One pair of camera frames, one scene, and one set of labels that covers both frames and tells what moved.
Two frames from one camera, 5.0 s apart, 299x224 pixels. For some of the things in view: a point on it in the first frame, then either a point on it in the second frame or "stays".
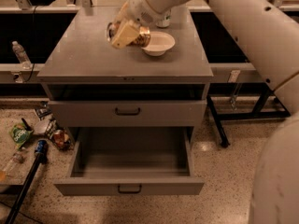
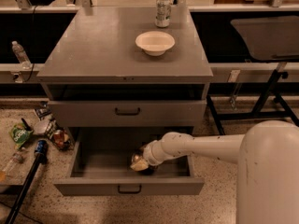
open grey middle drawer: (132, 161) stays
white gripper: (139, 7) → (149, 155)
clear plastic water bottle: (21, 55) stays
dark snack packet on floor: (43, 111) stays
